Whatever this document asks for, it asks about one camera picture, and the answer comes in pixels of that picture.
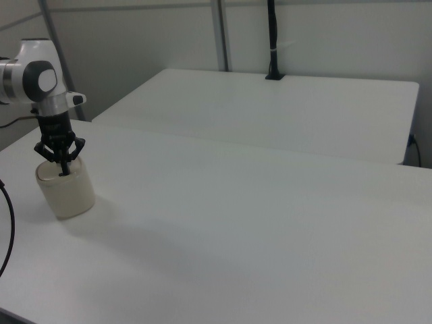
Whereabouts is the wide grey wall post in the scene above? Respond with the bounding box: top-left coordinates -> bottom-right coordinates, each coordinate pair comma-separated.
210,0 -> 234,72

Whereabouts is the black camera stand pole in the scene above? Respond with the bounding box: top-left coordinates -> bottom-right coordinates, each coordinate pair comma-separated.
265,0 -> 286,81

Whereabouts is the cream trash bin with lid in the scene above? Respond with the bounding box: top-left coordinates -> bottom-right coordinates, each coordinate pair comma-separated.
34,156 -> 97,221

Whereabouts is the thick black cable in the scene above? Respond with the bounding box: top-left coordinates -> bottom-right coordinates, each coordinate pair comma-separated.
0,178 -> 16,278

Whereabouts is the slim grey frame post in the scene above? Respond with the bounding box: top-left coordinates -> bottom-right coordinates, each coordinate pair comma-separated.
38,0 -> 86,122

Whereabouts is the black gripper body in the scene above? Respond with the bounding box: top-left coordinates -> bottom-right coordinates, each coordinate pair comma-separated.
36,113 -> 74,159

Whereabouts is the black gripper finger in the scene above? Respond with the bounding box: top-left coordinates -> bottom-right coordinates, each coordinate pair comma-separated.
33,139 -> 67,178
63,136 -> 86,176

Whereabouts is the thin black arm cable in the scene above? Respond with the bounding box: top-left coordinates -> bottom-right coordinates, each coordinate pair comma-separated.
0,114 -> 37,129

